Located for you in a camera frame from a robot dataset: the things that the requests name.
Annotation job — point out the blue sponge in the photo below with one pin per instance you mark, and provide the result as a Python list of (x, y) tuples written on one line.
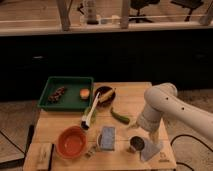
[(107, 138)]

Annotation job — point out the black office chair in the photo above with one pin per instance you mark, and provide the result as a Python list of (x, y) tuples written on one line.
[(138, 5)]

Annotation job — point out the small metal cup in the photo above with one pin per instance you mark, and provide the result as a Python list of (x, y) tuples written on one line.
[(137, 144)]

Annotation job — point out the dark round plate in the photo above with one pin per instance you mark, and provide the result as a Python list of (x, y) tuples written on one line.
[(101, 90)]

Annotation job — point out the orange peach fruit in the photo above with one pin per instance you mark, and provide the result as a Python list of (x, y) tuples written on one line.
[(84, 94)]

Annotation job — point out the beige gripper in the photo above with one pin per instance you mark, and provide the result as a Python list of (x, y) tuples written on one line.
[(150, 127)]

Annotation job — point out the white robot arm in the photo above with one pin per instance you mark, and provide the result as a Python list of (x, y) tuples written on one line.
[(162, 99)]

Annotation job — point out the black chair base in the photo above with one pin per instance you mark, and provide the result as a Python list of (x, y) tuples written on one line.
[(190, 4)]

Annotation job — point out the wooden block on table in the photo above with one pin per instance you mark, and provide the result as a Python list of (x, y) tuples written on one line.
[(43, 162)]

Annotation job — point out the green plastic tray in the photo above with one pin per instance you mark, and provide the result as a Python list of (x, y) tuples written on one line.
[(71, 99)]

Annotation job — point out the green pepper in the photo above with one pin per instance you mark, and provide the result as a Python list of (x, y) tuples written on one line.
[(120, 118)]

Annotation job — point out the grey blue towel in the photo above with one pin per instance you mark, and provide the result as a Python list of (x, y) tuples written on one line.
[(150, 149)]

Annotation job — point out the orange plastic bowl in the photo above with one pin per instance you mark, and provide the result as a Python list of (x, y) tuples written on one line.
[(71, 143)]

